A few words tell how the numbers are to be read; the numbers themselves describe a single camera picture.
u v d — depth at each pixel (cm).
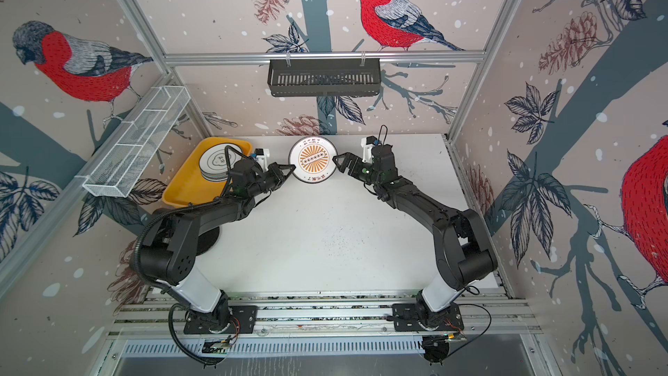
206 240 173
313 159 90
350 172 77
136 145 77
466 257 45
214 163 107
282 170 85
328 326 73
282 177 81
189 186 103
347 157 77
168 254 46
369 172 76
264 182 79
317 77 107
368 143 81
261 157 85
